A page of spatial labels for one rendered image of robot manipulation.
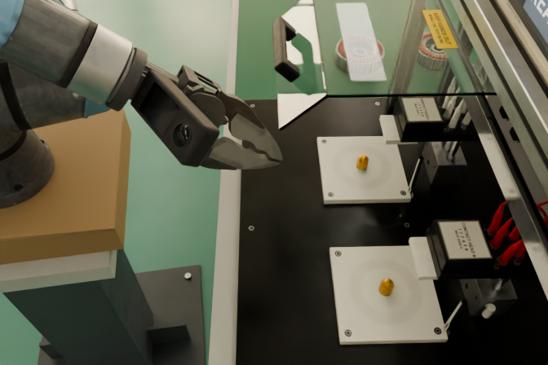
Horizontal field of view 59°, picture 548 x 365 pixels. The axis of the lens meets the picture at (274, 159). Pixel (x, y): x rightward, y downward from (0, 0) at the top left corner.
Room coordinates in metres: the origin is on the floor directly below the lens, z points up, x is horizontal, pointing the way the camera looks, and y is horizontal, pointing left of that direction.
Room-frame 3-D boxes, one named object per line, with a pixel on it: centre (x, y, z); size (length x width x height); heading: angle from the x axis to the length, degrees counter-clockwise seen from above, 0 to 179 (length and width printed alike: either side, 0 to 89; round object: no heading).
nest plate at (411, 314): (0.32, -0.17, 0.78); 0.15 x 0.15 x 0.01; 1
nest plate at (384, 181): (0.56, -0.16, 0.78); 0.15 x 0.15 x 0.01; 1
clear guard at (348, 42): (0.56, -0.17, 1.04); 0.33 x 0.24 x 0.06; 91
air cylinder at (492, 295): (0.33, -0.31, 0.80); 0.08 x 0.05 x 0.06; 1
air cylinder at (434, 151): (0.57, -0.30, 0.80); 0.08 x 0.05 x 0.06; 1
